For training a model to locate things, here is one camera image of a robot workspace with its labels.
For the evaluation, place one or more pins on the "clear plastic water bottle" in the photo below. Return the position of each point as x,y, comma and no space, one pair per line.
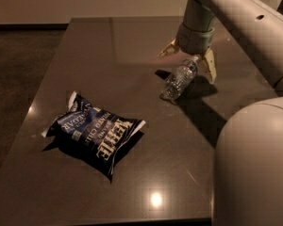
179,79

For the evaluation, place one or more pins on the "blue potato chip bag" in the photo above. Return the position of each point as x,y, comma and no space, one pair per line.
93,132

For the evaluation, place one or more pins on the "grey beige gripper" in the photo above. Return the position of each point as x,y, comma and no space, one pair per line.
194,41

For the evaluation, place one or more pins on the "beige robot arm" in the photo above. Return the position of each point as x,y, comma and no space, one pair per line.
241,45

